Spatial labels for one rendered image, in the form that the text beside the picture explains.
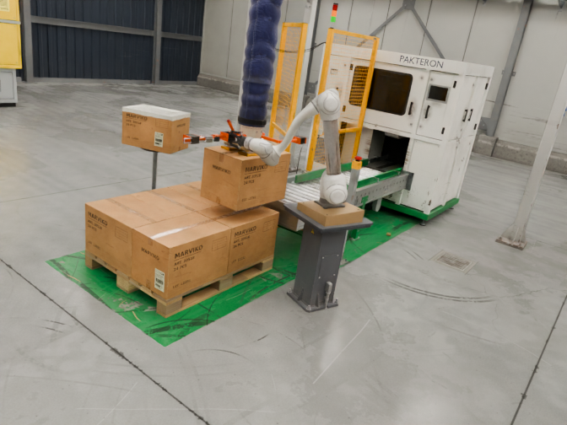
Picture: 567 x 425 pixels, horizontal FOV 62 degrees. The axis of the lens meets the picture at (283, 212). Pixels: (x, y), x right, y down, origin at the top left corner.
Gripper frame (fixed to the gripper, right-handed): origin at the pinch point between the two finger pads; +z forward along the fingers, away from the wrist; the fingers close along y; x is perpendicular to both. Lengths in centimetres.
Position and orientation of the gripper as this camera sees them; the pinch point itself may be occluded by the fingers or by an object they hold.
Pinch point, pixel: (227, 136)
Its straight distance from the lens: 357.6
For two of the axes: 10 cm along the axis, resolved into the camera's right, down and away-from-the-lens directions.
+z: -7.9, -3.1, 5.4
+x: 6.0, -2.0, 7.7
